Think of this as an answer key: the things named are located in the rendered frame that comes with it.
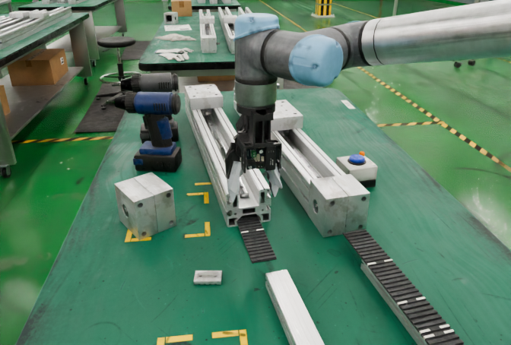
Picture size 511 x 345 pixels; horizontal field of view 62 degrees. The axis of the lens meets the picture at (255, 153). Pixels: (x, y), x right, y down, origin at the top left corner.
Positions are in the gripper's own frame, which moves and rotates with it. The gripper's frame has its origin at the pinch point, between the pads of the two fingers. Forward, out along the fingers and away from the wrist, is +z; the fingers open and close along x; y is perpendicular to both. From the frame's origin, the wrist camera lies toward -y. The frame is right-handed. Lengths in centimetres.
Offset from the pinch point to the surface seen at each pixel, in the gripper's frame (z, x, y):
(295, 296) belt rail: 7.2, 1.4, 22.9
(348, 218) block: 6.3, 19.7, 5.0
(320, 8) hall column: 69, 413, -936
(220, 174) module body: 1.8, -4.2, -13.2
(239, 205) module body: 5.8, -1.6, -5.1
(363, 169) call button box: 4.4, 31.9, -12.1
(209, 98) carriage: -2, 1, -61
